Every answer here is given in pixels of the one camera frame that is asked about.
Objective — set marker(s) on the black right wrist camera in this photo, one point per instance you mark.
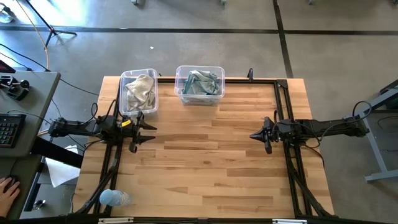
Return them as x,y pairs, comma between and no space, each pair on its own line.
268,148

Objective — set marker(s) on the white paper sheet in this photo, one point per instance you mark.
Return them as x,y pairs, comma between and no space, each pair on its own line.
60,171

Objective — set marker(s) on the black backlit keyboard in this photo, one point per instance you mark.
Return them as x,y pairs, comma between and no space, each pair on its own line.
11,130

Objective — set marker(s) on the grey desk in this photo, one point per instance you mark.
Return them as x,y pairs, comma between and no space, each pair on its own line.
34,102

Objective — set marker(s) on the black frame hook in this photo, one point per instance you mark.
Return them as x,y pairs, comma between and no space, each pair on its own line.
250,74

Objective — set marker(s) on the black red-edged device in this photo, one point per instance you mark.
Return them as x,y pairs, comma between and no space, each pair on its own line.
6,67

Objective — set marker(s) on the grey metal table frame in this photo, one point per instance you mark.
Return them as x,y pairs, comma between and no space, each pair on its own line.
373,140

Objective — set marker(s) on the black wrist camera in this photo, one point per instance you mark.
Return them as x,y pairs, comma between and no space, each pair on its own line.
268,148
133,147

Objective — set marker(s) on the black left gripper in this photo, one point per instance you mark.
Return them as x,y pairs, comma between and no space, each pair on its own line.
118,129

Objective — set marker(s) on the white microfiber towel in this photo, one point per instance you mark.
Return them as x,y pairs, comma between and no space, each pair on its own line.
141,84

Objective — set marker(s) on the silver metal bracket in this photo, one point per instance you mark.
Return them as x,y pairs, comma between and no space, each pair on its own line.
115,220
289,221

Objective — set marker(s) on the black desk crossbar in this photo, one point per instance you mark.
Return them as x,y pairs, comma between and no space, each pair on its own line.
59,153

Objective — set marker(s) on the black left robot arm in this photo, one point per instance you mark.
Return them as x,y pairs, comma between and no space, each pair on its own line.
74,127

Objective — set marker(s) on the person's hand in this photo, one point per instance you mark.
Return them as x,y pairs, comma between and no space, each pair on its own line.
7,197

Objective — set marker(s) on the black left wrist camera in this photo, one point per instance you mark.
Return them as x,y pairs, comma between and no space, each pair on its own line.
133,147

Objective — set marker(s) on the black tripod stand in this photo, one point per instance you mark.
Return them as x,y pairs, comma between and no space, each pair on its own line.
49,28

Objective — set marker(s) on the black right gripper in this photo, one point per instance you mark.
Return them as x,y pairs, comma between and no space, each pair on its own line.
286,130

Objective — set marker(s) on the black aluminium table frame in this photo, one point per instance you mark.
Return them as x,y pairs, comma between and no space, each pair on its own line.
166,80

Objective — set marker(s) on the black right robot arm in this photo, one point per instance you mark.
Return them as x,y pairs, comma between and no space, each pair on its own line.
329,127

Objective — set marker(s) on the clear plastic bin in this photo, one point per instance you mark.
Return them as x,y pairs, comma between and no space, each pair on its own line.
122,93
178,81

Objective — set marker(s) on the clear plastic water bottle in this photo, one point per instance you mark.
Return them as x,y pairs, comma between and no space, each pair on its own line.
115,197

